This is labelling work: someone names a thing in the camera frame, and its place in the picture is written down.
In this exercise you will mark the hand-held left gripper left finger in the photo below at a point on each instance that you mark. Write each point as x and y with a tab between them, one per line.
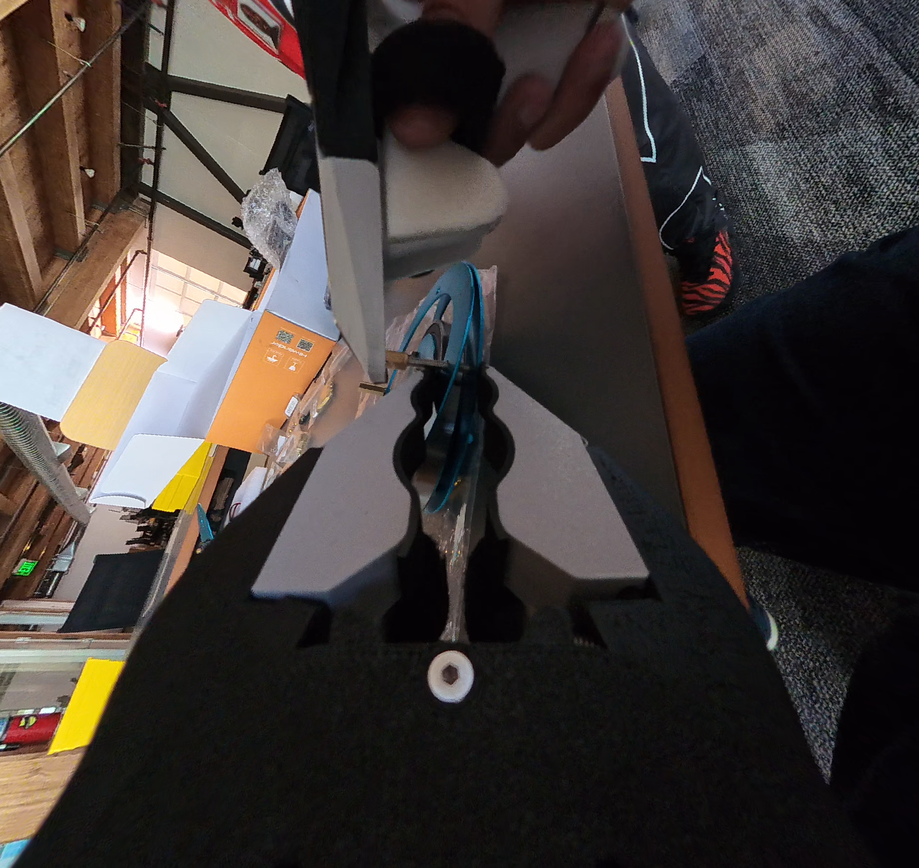
344	516

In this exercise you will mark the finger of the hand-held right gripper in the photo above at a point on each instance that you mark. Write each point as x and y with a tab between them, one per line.
355	251

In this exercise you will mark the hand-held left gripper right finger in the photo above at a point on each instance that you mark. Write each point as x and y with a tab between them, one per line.
560	509

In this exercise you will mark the blue round metal turntable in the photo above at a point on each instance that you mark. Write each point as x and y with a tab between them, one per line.
459	394

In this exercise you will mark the grey desk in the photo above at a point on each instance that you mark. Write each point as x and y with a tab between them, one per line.
560	236

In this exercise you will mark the bubble wrap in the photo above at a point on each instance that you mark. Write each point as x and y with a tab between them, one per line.
269	215

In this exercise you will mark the white flat tray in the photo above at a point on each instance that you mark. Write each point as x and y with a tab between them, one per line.
251	487

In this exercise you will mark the pile of clear hardware bags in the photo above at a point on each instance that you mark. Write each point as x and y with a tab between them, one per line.
309	408

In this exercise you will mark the clear plastic bag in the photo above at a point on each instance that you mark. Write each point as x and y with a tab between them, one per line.
456	581

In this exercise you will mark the orange cardboard box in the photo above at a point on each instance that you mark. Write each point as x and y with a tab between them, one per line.
273	380

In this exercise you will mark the yellow box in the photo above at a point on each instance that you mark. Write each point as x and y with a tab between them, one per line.
183	477

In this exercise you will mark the white box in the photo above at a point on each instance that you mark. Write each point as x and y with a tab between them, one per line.
143	466

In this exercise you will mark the person's sneaker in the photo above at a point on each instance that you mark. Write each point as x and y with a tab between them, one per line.
767	624

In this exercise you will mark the black panel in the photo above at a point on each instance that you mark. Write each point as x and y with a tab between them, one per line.
115	592

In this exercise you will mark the person's blue jeans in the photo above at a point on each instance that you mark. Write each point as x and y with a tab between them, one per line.
790	416

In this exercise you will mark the yellow panel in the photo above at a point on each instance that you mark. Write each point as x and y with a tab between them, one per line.
86	703

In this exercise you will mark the white and tan carton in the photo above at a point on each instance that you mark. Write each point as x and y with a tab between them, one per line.
50	358

